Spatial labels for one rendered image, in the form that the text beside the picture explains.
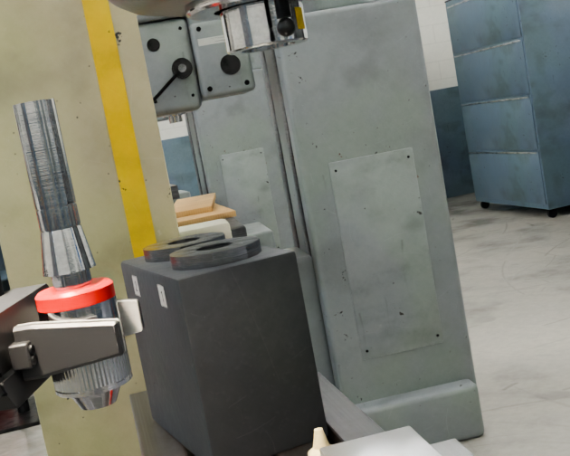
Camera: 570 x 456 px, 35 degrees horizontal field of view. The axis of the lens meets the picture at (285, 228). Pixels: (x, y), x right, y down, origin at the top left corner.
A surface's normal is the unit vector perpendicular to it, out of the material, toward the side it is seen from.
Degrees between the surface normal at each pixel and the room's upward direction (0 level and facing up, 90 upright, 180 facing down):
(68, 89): 90
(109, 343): 90
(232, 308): 90
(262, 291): 90
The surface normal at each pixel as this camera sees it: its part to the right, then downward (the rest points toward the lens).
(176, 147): 0.22, 0.08
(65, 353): -0.05, 0.14
